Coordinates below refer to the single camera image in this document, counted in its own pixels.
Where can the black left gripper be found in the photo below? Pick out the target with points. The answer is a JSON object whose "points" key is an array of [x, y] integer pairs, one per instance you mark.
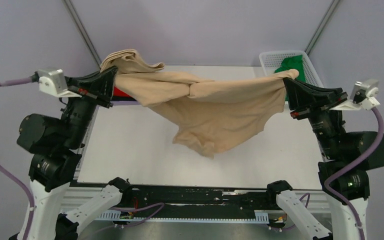
{"points": [[102, 82]]}

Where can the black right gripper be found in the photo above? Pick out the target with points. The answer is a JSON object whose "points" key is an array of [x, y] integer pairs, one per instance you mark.
{"points": [[302, 96]]}

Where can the beige t shirt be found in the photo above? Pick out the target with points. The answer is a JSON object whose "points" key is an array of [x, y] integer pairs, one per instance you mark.
{"points": [[212, 116]]}

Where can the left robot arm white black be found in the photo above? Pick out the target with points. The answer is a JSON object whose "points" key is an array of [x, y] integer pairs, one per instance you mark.
{"points": [[54, 144]]}

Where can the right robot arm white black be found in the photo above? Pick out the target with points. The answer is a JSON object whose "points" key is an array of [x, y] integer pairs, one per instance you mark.
{"points": [[348, 156]]}

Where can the folded red t shirt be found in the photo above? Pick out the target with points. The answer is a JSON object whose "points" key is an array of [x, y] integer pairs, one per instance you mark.
{"points": [[119, 94]]}

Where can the green t shirt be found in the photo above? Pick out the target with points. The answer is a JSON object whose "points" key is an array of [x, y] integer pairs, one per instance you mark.
{"points": [[293, 62]]}

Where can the white plastic basket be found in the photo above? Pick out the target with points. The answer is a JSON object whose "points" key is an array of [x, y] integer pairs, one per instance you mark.
{"points": [[311, 69]]}

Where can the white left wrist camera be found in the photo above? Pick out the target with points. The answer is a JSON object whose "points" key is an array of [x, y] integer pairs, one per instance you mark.
{"points": [[52, 82]]}

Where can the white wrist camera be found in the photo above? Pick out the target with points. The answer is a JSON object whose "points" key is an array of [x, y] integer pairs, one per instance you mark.
{"points": [[363, 97], [52, 82]]}

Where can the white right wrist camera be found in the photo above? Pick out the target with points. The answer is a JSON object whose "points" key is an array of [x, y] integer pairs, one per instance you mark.
{"points": [[363, 97]]}

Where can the left aluminium frame post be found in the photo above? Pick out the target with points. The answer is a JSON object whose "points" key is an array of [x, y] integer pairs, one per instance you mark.
{"points": [[71, 9]]}

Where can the aluminium frame post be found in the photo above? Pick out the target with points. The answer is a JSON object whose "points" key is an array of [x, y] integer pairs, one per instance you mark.
{"points": [[326, 18], [71, 9]]}

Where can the right aluminium frame post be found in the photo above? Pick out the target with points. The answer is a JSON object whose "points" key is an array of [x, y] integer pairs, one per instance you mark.
{"points": [[326, 18]]}

